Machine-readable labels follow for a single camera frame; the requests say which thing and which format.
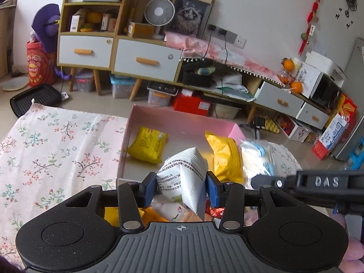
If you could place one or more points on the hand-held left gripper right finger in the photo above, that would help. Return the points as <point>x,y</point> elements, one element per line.
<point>214,193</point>

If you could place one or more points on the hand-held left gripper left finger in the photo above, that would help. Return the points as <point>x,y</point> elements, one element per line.
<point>149,192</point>

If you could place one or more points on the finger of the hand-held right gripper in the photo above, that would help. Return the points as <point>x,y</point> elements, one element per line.
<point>267,180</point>

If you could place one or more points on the orange cracker packet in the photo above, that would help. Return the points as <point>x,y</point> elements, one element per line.
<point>153,215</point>

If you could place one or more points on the white cream snack packet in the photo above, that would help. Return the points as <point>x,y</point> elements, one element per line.
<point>256,159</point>

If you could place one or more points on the white silver snack packet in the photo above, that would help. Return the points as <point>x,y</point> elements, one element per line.
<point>182,173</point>

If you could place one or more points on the bright yellow snack packet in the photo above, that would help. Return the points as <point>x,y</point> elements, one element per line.
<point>224,156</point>

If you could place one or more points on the pink cardboard box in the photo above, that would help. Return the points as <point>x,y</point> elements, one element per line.
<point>182,125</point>

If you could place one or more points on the red snack packet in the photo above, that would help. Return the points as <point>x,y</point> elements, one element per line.
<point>213,213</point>

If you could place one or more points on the small yellow snack packet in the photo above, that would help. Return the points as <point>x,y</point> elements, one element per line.
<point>111,216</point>

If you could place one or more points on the blue plastic stool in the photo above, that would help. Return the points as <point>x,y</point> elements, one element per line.
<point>357,156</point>

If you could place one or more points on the dark yellow snack packet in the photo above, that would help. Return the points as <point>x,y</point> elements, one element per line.
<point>146,145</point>

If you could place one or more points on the blue white red carton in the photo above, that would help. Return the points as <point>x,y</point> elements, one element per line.
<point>331,136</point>

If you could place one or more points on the yellow bumpy toy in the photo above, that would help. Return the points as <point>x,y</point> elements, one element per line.
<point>271,125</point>

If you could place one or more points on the small black device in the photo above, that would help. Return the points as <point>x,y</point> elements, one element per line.
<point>259,122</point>

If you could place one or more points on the white box of toys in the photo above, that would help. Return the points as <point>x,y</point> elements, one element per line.
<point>295,129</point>

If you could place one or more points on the white plastic container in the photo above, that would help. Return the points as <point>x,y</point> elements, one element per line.
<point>226,111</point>

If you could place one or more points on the yellow red box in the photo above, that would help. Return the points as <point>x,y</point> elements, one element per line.
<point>347,108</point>

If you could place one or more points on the grey refrigerator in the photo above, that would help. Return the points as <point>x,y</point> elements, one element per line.
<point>355,105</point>

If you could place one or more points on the low wooden sideboard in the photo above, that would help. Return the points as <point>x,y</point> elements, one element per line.
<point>250,91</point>

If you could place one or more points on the red flat box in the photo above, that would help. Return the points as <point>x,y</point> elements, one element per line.
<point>192,103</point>

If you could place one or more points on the black toaster oven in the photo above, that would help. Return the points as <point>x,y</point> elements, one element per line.
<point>327,91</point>

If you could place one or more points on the clear storage box black lid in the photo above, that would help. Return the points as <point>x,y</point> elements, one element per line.
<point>160,95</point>

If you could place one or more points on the orange fruit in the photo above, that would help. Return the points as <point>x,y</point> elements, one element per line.
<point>287,64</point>
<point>296,87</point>

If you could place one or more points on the floral cloth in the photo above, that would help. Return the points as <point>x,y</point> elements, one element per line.
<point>57,153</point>

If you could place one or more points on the pile of papers and bags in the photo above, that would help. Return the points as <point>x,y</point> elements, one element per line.
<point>231,86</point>

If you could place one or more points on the clear storage box blue lid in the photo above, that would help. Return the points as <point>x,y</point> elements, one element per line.
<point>122,86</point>

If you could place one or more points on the green blue soft toy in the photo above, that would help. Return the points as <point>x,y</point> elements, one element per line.
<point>207,70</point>

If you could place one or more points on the white foam box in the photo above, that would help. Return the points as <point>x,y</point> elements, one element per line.
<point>324,64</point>

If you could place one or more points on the white power strip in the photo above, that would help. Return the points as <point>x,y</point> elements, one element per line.
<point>64,96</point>

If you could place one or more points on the pink cloth with tassels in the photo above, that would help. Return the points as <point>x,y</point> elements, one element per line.
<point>216,51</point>

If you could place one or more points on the black grill pan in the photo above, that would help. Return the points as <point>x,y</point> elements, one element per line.
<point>34,99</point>

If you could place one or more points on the wooden shelf cabinet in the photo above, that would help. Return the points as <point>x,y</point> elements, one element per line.
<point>119,34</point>

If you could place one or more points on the red printed bucket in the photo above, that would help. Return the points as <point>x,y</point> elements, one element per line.
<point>38,65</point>

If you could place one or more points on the round grey plate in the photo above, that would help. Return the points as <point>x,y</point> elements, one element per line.
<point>14,85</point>

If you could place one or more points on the small cardboard box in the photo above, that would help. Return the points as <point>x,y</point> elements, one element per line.
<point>108,22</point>

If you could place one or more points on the small yellow toy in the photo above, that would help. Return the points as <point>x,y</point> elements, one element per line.
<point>86,28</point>

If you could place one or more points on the white desk fan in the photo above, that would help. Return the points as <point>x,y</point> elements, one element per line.
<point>159,11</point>

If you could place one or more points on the framed cat picture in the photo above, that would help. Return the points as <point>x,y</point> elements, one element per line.
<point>189,14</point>

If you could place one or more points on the red hanging decoration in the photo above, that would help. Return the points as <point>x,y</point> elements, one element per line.
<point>314,5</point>

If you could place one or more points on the orange round toy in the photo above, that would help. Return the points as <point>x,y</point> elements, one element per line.
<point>94,17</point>

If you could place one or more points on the tall white carton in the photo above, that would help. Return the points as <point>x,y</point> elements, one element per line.
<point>76,21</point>

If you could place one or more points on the purple plush toy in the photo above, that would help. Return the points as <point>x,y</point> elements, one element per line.
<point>47,25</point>

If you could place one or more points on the light wooden cupboard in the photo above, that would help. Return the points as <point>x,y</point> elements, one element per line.
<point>7,34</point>

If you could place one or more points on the white wall socket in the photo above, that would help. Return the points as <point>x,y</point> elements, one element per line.
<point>239,42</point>

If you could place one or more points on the grey wall socket strip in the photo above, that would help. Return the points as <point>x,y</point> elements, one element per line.
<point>221,31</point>

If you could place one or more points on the black wall clock decals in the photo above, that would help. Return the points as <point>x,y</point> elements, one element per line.
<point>349,0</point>

